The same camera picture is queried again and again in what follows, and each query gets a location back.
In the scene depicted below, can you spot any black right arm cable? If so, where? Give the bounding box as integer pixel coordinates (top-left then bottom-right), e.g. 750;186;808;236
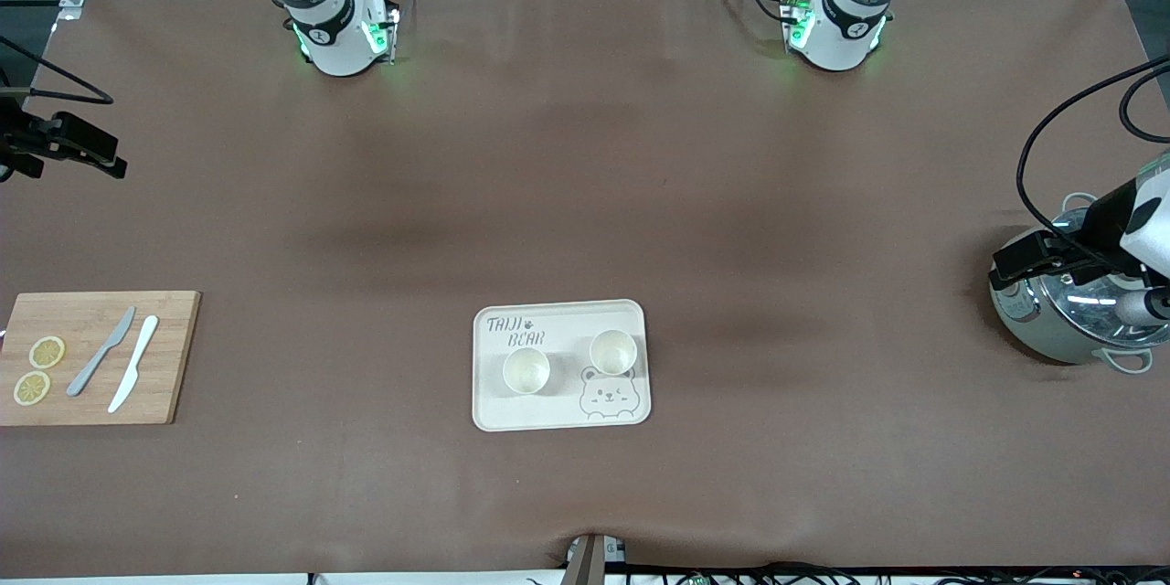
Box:
0;35;115;105

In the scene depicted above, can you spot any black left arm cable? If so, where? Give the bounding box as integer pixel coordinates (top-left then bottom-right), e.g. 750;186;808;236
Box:
1016;55;1170;243

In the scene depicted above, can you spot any glass pot lid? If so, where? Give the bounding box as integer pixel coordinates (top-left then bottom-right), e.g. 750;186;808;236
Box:
1037;206;1170;341

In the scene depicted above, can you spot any grey-green electric cooking pot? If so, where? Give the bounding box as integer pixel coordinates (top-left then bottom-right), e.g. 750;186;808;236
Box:
989;192;1170;376

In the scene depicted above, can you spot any white IKEA cup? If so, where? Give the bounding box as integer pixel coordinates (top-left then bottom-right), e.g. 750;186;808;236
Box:
502;346;552;396
589;328;639;377

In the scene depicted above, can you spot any grey plastic knife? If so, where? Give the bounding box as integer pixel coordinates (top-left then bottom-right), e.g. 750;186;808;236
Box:
66;306;137;398

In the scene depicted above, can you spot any cream bear print tray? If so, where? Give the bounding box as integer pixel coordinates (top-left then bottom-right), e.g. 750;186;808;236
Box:
472;299;653;432

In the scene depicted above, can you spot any grey cylindrical camera connector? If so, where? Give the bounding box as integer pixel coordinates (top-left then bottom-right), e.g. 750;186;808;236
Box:
1118;289;1170;327

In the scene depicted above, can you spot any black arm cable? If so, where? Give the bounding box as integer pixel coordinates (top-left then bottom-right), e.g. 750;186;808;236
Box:
1016;55;1170;243
0;35;115;105

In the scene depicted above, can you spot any white plastic knife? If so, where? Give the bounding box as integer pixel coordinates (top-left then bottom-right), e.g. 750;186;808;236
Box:
107;315;160;414

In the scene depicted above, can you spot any bamboo cutting board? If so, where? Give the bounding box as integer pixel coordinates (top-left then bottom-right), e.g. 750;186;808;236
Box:
0;291;202;427

